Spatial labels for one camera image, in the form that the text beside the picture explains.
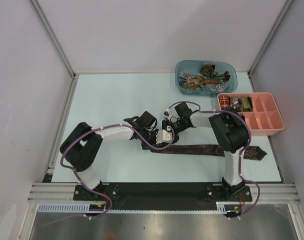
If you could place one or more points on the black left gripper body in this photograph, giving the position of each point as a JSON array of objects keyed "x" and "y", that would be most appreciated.
[{"x": 150, "y": 136}]

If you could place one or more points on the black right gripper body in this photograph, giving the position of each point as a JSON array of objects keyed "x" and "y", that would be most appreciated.
[{"x": 176, "y": 127}]

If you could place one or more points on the dark brown paisley tie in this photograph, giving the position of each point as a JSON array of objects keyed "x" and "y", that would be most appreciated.
[{"x": 251, "y": 153}]

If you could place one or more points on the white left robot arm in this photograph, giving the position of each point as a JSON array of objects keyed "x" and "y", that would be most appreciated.
[{"x": 82, "y": 145}]

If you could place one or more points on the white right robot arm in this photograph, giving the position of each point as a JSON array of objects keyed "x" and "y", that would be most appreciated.
[{"x": 231, "y": 132}]

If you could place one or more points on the orange patterned tie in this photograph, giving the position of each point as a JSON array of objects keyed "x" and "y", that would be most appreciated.
[{"x": 199, "y": 81}]

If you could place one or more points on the silver grey patterned tie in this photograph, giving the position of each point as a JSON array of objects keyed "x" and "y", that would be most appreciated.
[{"x": 214, "y": 87}]

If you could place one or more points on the blue plastic bin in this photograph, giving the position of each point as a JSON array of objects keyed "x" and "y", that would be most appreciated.
[{"x": 190, "y": 81}]

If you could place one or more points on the brown patterned tie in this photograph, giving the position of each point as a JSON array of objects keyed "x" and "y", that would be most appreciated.
[{"x": 209, "y": 71}]

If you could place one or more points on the purple white rolled tie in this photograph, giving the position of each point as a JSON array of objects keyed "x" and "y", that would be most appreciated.
[{"x": 235, "y": 103}]

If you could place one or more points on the green rolled tie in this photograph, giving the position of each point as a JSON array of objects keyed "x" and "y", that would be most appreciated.
[{"x": 246, "y": 104}]

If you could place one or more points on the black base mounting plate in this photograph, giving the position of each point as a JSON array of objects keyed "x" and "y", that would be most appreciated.
[{"x": 170, "y": 196}]

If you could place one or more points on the pink compartment organizer box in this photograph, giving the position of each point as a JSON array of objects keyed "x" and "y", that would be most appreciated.
[{"x": 265, "y": 118}]

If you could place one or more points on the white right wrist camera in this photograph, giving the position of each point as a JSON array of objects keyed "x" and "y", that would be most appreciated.
[{"x": 169, "y": 116}]

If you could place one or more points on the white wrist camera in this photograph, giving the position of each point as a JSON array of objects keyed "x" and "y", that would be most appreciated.
[
  {"x": 164, "y": 135},
  {"x": 169, "y": 116}
]

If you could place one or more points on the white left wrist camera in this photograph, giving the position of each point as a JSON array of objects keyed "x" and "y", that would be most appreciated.
[{"x": 164, "y": 135}]

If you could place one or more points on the white slotted cable duct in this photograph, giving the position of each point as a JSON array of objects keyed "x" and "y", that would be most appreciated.
[{"x": 88, "y": 208}]

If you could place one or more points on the aluminium frame rail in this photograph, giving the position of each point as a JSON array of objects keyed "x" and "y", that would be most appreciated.
[{"x": 63, "y": 192}]

